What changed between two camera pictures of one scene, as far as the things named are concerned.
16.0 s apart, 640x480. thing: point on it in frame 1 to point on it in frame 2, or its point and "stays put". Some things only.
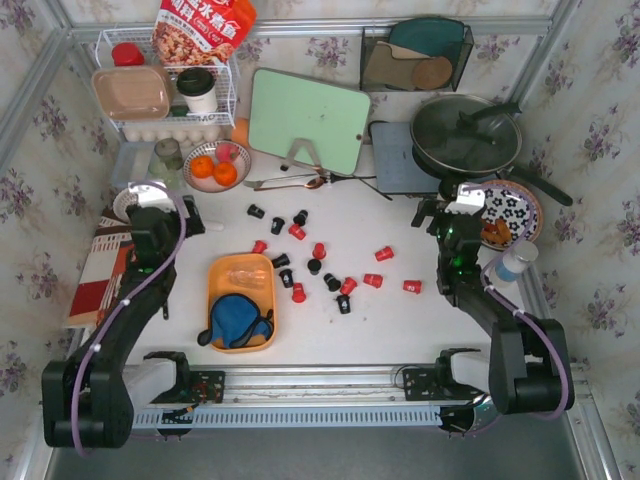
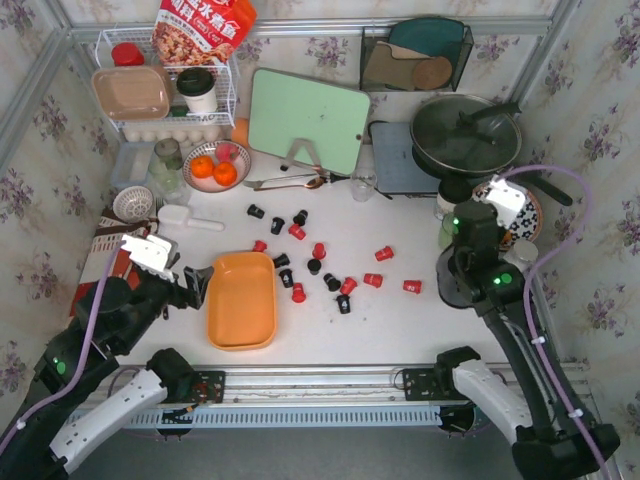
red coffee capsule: [373, 280] stays put
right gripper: [431, 220] to [476, 220]
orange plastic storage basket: [241, 302] stays put
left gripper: [187, 220] to [185, 288]
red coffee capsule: [384, 254] stays put
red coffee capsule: [412, 285] stays put
